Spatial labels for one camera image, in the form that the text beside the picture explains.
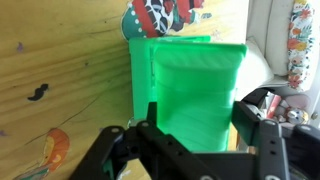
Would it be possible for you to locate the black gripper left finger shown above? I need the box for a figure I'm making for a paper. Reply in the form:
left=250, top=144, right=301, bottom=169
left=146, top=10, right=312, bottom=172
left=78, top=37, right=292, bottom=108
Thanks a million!
left=69, top=101, right=216, bottom=180

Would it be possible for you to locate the small plush toy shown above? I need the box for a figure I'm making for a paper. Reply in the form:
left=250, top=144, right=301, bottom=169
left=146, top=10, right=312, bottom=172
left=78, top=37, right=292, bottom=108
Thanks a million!
left=284, top=105, right=310, bottom=125

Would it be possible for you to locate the Santa Claus sticker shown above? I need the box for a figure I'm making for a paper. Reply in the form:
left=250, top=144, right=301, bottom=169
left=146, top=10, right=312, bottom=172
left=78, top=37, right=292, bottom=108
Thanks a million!
left=120, top=0, right=213, bottom=43

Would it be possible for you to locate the grey sectional sofa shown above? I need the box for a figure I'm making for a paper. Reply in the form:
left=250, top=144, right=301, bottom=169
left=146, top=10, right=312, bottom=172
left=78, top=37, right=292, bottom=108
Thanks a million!
left=235, top=0, right=320, bottom=101

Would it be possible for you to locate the small black moustache sticker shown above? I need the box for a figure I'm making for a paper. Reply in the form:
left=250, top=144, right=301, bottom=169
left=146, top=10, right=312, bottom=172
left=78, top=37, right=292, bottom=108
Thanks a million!
left=27, top=83, right=50, bottom=102

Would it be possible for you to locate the green plastic lunch box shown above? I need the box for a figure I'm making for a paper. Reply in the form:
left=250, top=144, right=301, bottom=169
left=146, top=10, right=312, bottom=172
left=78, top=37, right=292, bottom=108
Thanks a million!
left=128, top=34, right=249, bottom=154

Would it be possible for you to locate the oval patterned throw pillow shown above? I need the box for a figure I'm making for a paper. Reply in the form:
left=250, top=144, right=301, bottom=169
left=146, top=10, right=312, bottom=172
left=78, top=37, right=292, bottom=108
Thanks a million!
left=287, top=0, right=317, bottom=93

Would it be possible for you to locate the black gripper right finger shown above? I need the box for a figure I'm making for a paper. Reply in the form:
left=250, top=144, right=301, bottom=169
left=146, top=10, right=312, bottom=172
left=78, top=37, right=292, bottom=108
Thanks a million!
left=231, top=87, right=320, bottom=180

